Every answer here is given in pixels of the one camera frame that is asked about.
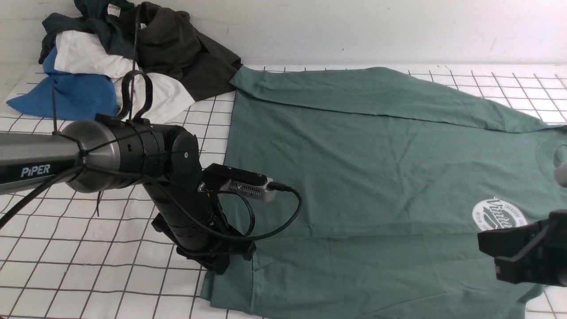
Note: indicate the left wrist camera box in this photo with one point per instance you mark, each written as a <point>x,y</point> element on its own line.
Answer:
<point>247,184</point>

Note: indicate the green long sleeve shirt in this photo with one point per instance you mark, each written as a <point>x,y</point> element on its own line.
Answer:
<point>397,175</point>

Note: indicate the blue shirt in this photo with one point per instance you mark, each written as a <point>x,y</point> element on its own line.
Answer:
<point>71,97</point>

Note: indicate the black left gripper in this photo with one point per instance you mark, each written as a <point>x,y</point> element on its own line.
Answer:
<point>194,243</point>

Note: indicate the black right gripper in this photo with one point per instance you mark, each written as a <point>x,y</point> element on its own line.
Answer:
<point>536,253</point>

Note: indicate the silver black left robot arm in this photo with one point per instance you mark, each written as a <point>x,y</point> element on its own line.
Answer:
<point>108,154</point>

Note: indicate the white grid tablecloth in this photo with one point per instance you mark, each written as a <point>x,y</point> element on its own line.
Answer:
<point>66,255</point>

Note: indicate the dark olive shirt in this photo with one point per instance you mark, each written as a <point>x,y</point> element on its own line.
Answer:
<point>168,44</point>

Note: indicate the dark teal shirt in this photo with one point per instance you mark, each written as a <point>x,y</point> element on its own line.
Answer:
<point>98,17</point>

